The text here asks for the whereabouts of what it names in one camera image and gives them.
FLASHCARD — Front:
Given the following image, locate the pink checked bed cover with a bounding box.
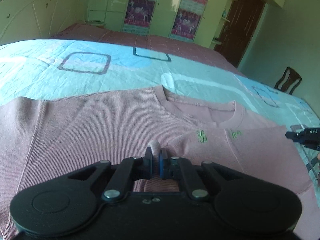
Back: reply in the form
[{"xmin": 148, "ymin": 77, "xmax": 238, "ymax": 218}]
[{"xmin": 51, "ymin": 23, "xmax": 243, "ymax": 76}]

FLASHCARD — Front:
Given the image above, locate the lower left wardrobe poster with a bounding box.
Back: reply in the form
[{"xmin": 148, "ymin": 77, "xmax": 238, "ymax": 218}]
[{"xmin": 124, "ymin": 0, "xmax": 155, "ymax": 28}]

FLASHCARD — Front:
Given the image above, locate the light blue patterned bedsheet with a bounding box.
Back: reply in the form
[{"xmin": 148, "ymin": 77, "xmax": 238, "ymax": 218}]
[{"xmin": 1, "ymin": 40, "xmax": 319, "ymax": 207}]

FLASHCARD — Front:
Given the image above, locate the pink long-sleeve sweatshirt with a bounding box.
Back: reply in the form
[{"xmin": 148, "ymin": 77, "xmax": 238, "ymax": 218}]
[{"xmin": 1, "ymin": 86, "xmax": 319, "ymax": 239}]

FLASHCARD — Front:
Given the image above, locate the stack of papers by wardrobe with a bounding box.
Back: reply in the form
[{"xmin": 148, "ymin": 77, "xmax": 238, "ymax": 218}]
[{"xmin": 85, "ymin": 20, "xmax": 105, "ymax": 28}]

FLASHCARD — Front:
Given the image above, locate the cream wooden headboard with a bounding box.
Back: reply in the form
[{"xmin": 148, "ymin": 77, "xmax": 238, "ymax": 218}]
[{"xmin": 1, "ymin": 0, "xmax": 88, "ymax": 44}]

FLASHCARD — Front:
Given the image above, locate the lower right wardrobe poster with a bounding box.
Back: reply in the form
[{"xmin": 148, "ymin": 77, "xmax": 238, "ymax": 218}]
[{"xmin": 170, "ymin": 9, "xmax": 200, "ymax": 42}]

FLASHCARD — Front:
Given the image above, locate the dark brown wooden door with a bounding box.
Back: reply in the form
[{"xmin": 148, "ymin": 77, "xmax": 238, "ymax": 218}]
[{"xmin": 215, "ymin": 0, "xmax": 265, "ymax": 67}]

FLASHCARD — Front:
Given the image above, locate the cream corner shelf unit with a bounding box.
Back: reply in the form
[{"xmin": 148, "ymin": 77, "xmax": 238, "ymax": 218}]
[{"xmin": 210, "ymin": 0, "xmax": 238, "ymax": 50}]

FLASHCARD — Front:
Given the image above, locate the dark wooden chair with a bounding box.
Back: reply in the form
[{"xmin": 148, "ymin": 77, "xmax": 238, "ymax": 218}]
[{"xmin": 274, "ymin": 67, "xmax": 302, "ymax": 95}]

